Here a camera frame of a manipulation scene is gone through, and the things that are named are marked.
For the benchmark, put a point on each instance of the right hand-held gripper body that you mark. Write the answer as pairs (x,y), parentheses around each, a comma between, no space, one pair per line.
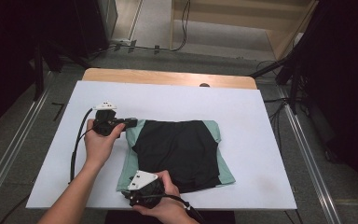
(143,182)

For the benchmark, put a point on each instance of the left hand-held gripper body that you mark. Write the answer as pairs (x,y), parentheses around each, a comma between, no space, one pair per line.
(104,123)

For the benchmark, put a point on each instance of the black and green t-shirt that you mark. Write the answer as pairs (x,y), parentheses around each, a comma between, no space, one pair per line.
(180,146)

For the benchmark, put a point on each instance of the person's left hand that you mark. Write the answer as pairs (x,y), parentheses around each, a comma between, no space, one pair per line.
(99,146)

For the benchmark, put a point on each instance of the person's right hand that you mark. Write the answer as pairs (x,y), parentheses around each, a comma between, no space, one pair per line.
(171,211)

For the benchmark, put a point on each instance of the wooden table edge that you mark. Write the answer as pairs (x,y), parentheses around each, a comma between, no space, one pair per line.
(167,77)

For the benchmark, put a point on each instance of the dark round table grommet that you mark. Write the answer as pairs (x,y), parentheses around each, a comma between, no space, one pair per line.
(204,84)

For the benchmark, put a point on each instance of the person's dark clothing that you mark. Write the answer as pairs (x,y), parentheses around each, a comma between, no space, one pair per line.
(217,217)

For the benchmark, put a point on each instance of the black metal stand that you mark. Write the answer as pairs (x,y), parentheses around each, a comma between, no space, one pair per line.
(38,71)
(293,81)

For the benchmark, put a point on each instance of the black cabinet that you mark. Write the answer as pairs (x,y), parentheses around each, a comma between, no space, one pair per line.
(96,25)

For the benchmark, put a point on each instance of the white board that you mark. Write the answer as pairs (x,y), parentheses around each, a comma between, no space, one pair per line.
(245,124)

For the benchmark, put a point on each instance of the black curtain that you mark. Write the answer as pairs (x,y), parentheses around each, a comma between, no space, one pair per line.
(9,46)
(348,77)

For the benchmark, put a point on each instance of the metal floor rail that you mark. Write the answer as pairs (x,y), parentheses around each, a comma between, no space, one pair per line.
(15,146)
(310,155)

